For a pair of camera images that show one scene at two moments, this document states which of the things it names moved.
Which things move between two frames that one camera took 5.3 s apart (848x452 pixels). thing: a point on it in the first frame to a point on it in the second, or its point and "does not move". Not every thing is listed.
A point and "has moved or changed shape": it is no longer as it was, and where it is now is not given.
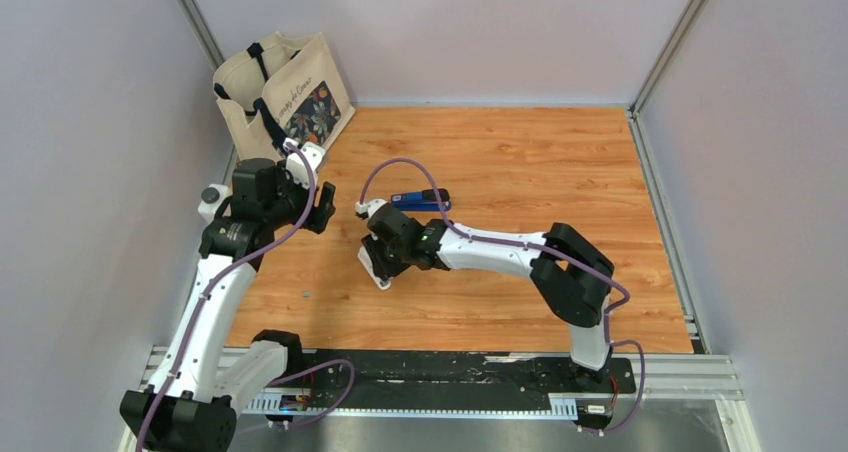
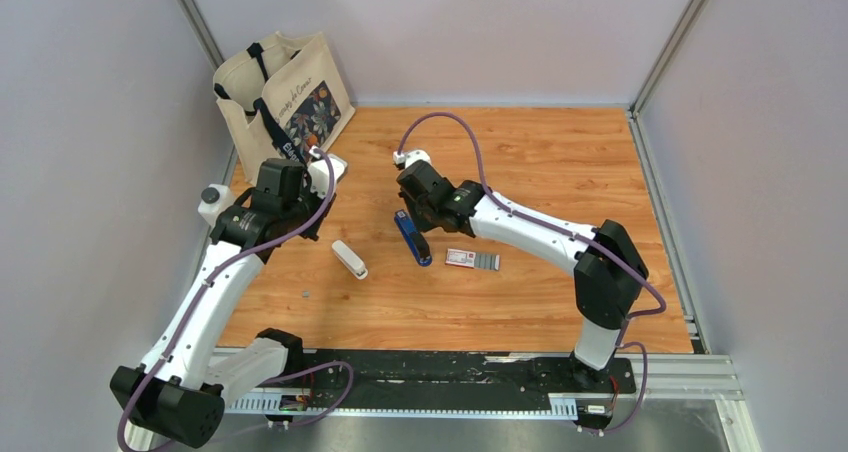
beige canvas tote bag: (284, 87) does not move
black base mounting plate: (449, 371) does not move
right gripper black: (384, 268) to (420, 223)
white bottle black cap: (212, 197) does not move
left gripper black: (320, 216) does not move
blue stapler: (421, 200) has moved or changed shape
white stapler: (369, 265) to (349, 260)
